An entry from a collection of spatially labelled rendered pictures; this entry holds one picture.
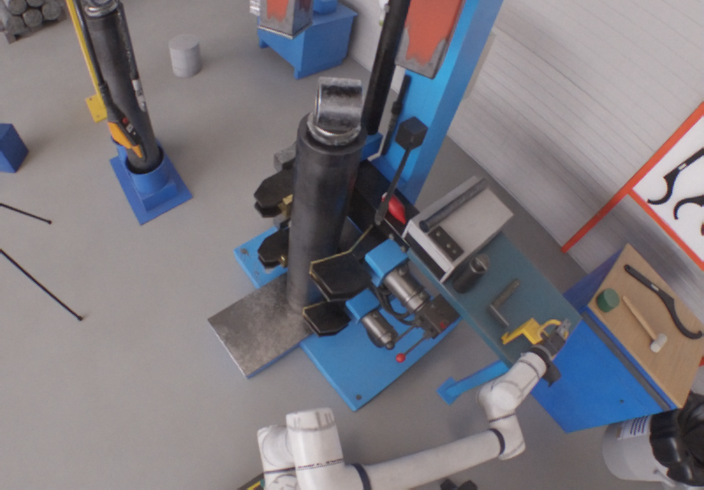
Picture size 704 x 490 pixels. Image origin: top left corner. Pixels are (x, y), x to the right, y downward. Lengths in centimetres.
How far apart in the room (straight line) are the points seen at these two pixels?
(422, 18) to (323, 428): 95
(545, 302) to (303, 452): 114
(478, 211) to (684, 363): 142
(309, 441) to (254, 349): 136
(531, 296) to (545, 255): 170
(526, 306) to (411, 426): 113
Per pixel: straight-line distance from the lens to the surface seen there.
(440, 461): 111
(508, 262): 171
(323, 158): 121
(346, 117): 114
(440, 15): 90
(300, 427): 98
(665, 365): 229
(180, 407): 242
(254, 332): 230
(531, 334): 143
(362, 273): 153
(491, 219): 161
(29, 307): 300
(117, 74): 223
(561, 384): 260
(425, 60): 96
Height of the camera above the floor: 234
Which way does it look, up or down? 55 degrees down
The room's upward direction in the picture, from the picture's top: 13 degrees clockwise
